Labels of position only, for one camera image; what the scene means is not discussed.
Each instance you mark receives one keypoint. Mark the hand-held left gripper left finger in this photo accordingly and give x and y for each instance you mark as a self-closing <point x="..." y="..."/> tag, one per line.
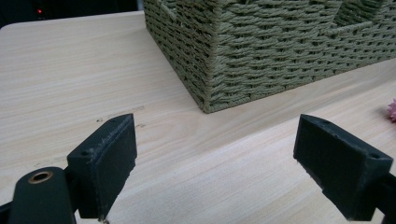
<point x="106" y="168"/>

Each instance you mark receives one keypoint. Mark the pink flower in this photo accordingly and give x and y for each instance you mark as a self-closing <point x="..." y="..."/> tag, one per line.
<point x="393" y="110"/>

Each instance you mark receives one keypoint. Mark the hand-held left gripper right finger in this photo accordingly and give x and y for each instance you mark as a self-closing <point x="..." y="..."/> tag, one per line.
<point x="339" y="168"/>

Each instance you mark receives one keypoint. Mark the dark device with red light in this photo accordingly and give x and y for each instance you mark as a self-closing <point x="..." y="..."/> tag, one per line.
<point x="62" y="7"/>

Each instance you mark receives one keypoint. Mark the green woven basket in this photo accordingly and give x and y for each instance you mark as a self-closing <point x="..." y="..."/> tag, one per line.
<point x="267" y="53"/>

